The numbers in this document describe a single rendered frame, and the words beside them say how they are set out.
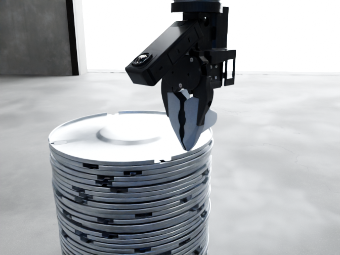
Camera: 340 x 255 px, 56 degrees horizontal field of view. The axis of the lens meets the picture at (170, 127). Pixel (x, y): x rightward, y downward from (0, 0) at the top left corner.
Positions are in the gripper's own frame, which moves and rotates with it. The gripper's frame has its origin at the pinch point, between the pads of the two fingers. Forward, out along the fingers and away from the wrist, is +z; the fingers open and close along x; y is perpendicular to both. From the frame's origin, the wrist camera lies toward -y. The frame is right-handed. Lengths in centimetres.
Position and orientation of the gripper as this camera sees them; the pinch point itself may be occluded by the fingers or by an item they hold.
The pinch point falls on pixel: (183, 144)
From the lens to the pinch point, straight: 48.5
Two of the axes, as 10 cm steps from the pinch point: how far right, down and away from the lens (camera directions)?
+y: 7.2, -2.1, 6.6
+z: 0.0, 9.5, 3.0
